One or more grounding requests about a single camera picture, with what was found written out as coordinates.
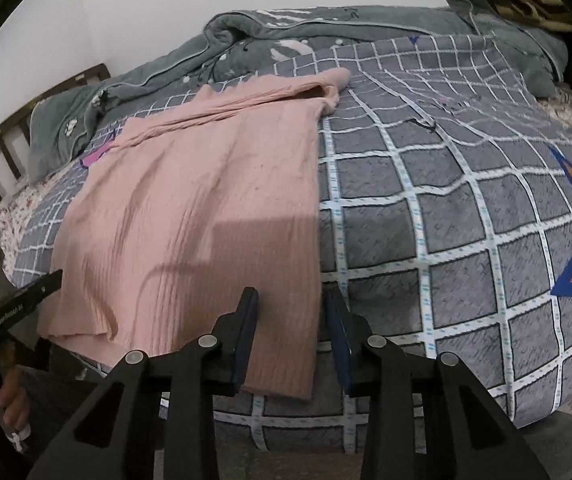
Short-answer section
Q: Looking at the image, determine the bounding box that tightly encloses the floral bed sheet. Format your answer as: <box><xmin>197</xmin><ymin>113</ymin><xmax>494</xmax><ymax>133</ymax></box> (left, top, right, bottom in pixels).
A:
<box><xmin>0</xmin><ymin>162</ymin><xmax>73</xmax><ymax>264</ymax></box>

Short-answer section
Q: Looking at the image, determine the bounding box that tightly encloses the grey checked star blanket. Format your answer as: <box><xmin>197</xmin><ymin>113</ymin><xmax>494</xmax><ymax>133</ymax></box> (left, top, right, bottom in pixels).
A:
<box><xmin>7</xmin><ymin>34</ymin><xmax>572</xmax><ymax>456</ymax></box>

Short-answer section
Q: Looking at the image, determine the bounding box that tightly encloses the grey-green floral quilt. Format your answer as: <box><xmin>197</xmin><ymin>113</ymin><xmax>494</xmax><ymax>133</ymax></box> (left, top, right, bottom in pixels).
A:
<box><xmin>28</xmin><ymin>0</ymin><xmax>568</xmax><ymax>184</ymax></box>

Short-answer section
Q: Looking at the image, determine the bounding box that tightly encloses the pink knit sweater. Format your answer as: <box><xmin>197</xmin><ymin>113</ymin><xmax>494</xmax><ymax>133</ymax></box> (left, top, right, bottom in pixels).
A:
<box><xmin>37</xmin><ymin>68</ymin><xmax>351</xmax><ymax>400</ymax></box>

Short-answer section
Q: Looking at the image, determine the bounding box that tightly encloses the person's left hand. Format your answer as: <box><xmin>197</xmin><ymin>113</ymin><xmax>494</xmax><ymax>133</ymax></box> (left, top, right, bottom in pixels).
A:
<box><xmin>0</xmin><ymin>341</ymin><xmax>30</xmax><ymax>454</ymax></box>

